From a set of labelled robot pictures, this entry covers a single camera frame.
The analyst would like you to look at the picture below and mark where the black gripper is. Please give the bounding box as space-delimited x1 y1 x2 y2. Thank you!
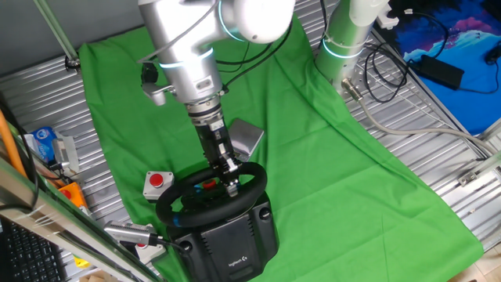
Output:
193 121 240 197

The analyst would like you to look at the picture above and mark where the black steering wheel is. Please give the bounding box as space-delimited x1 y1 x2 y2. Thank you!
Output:
155 161 269 229

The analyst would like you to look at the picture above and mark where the black Logitech wheel base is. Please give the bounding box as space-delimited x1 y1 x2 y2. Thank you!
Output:
166 191 280 282

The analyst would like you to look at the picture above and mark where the silver digital scale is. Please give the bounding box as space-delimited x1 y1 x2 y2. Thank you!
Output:
228 117 265 164

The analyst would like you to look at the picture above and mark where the grey box red button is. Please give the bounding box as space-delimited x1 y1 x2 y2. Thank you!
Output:
142 170 175 203

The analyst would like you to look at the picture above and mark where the green cloth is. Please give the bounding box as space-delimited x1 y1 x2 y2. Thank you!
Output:
77 0 485 282

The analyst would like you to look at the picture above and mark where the white box red button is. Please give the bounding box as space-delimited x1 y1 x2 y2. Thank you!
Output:
132 241 168 266

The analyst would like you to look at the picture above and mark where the orange button box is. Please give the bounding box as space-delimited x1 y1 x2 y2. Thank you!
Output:
57 182 89 210

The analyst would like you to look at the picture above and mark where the blue white carton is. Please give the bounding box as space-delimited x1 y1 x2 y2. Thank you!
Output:
31 125 59 164

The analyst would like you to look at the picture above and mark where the black keyboard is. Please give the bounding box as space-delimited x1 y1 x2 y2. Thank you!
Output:
0 219 67 282

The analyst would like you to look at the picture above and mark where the orange pole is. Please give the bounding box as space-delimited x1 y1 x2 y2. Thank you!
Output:
0 109 28 179

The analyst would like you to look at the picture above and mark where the black power adapter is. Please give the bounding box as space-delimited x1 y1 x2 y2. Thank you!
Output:
419 54 466 91

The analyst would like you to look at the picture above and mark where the blue patterned desk mat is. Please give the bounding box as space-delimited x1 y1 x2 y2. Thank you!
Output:
385 0 501 136

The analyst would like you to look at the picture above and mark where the black computer mouse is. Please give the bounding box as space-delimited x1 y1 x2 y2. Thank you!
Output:
484 41 501 66

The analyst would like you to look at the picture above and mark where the black camera cable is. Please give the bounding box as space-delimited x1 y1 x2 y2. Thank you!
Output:
156 234 188 252

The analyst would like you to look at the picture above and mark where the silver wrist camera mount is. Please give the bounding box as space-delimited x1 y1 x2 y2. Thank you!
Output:
139 62 177 107

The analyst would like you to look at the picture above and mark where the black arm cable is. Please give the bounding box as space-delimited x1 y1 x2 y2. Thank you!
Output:
214 15 294 89

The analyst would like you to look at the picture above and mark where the silver depth camera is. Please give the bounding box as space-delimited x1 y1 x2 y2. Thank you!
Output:
103 220 164 247
52 135 81 177

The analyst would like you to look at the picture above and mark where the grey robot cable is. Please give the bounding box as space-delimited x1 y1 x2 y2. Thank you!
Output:
341 78 498 156

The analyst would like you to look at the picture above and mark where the black coiled cable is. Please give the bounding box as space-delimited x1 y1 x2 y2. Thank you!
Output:
363 42 422 104

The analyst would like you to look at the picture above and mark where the aluminium frame beam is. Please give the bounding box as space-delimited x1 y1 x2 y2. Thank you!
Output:
0 156 164 282

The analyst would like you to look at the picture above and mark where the aluminium frame pole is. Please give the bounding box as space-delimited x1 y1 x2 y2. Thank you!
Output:
33 0 82 71

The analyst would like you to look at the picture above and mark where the silver corner bracket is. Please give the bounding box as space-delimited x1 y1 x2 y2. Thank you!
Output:
456 170 481 188

